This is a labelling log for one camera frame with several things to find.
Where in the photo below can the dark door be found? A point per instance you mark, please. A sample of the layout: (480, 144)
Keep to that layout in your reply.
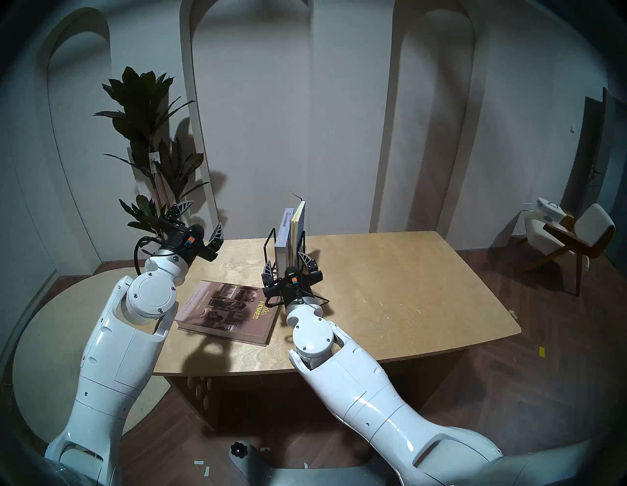
(585, 152)

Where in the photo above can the wooden table base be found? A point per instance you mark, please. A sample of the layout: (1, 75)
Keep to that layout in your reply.
(215, 397)

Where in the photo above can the round beige rug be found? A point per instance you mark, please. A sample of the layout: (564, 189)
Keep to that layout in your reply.
(49, 343)

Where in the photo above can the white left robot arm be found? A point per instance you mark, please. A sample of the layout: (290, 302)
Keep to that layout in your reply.
(122, 352)

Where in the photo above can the white object on armchair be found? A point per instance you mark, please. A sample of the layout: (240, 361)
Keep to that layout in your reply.
(551, 209)

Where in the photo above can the thin yellow book with ribbon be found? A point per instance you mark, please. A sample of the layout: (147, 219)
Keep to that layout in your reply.
(298, 220)

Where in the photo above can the grey Discontent book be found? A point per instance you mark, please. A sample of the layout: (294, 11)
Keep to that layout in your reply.
(284, 235)

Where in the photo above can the white plant tag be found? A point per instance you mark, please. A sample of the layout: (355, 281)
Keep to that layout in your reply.
(154, 162)

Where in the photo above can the black base knob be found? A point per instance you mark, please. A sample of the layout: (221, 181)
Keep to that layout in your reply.
(238, 449)

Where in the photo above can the tall green potted plant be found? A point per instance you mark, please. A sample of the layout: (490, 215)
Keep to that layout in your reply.
(142, 112)

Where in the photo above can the large brown Homes book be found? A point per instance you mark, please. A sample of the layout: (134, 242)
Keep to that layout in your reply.
(220, 308)

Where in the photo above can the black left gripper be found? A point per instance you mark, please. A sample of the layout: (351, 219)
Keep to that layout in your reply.
(188, 242)

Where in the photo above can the white wooden armchair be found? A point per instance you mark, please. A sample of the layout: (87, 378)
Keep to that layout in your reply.
(592, 225)

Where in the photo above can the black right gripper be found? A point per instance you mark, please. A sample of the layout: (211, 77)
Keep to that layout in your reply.
(293, 284)

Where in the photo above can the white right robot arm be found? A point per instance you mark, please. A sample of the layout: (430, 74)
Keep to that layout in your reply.
(352, 387)

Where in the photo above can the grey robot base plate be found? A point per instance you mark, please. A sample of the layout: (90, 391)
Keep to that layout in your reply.
(303, 476)

